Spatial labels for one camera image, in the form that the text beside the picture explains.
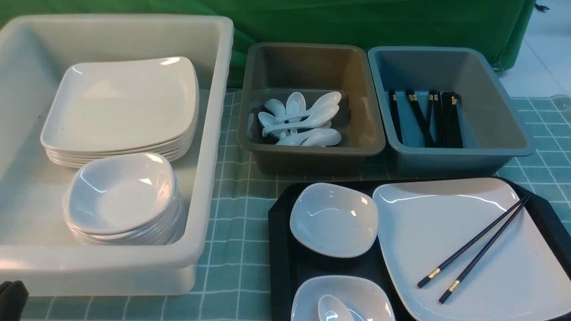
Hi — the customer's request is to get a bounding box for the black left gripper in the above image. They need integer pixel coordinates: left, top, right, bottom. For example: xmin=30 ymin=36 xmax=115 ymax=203
xmin=0 ymin=281 xmax=29 ymax=321

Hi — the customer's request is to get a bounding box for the white ceramic soup spoon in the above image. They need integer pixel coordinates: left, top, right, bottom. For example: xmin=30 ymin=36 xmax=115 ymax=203
xmin=317 ymin=295 xmax=354 ymax=321

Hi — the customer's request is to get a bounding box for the white bowl tray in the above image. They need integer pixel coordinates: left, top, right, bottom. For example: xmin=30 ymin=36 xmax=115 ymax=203
xmin=289 ymin=182 xmax=379 ymax=258
xmin=291 ymin=276 xmax=395 ymax=321

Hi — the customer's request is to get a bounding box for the black chopstick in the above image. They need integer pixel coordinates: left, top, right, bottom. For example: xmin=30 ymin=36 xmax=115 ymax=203
xmin=438 ymin=199 xmax=530 ymax=304
xmin=417 ymin=196 xmax=529 ymax=288

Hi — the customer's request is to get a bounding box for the large white square plate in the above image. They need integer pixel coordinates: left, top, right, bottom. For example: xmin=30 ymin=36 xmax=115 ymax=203
xmin=372 ymin=177 xmax=570 ymax=321

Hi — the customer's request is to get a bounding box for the stack of white bowls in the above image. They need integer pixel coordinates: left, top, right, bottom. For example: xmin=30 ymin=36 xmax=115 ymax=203
xmin=62 ymin=153 xmax=187 ymax=246

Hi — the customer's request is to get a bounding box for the large white plastic tub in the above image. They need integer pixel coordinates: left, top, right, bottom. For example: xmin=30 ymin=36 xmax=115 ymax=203
xmin=0 ymin=14 xmax=234 ymax=296

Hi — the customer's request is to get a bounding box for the stack of white square plates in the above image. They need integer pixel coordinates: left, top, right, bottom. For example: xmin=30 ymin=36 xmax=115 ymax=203
xmin=40 ymin=56 xmax=199 ymax=168

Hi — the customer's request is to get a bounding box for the green checkered tablecloth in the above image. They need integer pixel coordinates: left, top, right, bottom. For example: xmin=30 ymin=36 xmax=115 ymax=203
xmin=22 ymin=90 xmax=570 ymax=321

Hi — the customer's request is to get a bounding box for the black serving tray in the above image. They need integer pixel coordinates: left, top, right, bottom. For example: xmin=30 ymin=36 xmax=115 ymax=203
xmin=269 ymin=179 xmax=570 ymax=321

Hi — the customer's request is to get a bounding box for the pile of white spoons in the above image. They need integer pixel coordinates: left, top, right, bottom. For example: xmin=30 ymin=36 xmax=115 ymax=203
xmin=248 ymin=91 xmax=342 ymax=148

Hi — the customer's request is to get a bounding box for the brown plastic bin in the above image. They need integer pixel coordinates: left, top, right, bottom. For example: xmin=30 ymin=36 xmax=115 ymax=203
xmin=236 ymin=42 xmax=387 ymax=176

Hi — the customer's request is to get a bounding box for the bundle of black chopsticks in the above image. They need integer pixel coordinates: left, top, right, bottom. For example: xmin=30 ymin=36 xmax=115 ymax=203
xmin=403 ymin=89 xmax=464 ymax=148

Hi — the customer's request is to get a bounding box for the grey-blue plastic bin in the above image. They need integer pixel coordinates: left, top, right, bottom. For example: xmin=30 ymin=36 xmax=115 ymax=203
xmin=368 ymin=46 xmax=536 ymax=177

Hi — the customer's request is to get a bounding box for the green backdrop cloth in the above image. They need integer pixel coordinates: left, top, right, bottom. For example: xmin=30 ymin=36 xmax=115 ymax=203
xmin=0 ymin=0 xmax=536 ymax=87

